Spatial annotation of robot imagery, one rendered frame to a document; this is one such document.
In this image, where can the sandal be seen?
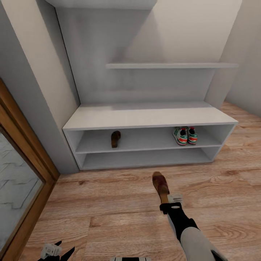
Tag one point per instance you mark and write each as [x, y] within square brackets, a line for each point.
[114, 138]
[160, 184]

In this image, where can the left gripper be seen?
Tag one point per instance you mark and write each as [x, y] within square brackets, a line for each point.
[57, 258]

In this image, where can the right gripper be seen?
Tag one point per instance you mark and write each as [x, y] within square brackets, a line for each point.
[165, 206]

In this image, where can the door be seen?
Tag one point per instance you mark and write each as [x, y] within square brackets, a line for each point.
[27, 178]

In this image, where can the gym shoe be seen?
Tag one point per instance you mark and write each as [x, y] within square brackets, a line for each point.
[192, 136]
[180, 135]

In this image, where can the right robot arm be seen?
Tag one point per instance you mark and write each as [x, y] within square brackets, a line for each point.
[196, 245]

